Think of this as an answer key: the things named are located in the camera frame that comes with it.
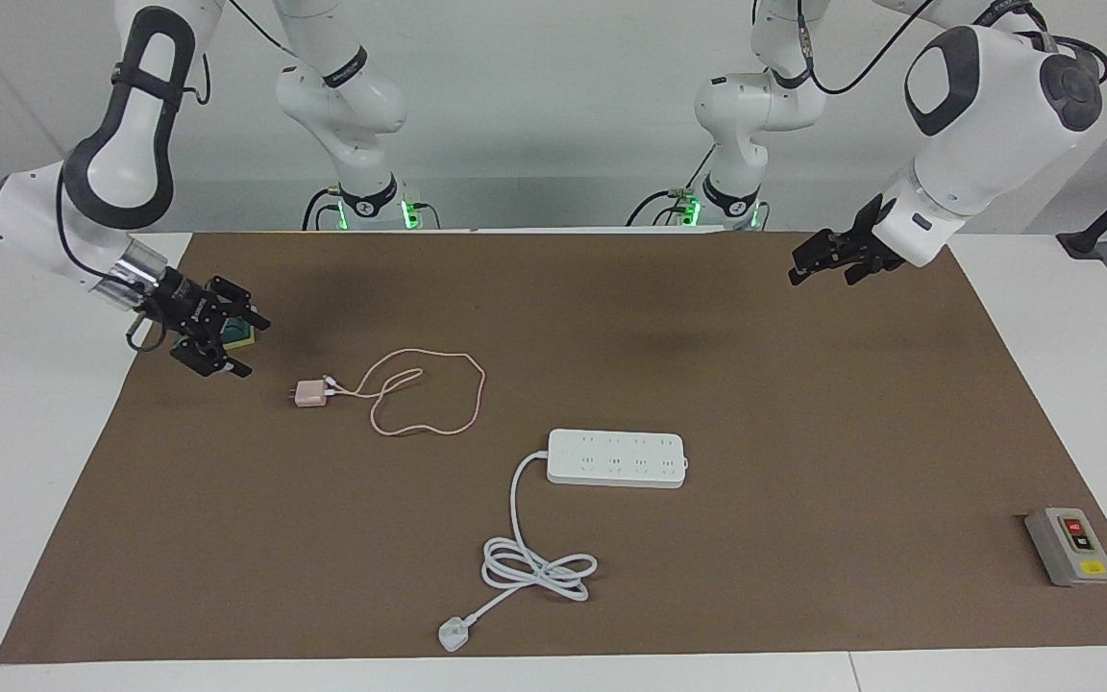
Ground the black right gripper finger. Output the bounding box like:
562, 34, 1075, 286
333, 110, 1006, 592
171, 334, 253, 379
208, 276, 272, 334

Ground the pink charging cable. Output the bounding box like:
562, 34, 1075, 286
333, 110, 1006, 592
323, 350, 487, 437

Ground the white power strip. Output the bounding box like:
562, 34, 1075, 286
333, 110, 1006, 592
546, 429, 689, 489

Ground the brown table mat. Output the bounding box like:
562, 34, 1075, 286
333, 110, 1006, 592
0, 229, 1107, 666

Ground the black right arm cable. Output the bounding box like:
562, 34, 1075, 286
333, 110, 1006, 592
54, 53, 213, 355

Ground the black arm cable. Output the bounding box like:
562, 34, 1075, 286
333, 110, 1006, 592
54, 53, 213, 355
750, 0, 1107, 97

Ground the black base cable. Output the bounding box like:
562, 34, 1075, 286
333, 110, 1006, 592
302, 187, 348, 232
626, 144, 713, 229

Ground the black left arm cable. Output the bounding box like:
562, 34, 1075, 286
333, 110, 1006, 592
750, 0, 1107, 97

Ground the white power strip cord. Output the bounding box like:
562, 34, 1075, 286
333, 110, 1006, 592
437, 452, 599, 654

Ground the grey on-off switch box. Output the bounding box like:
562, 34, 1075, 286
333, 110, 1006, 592
1024, 507, 1107, 588

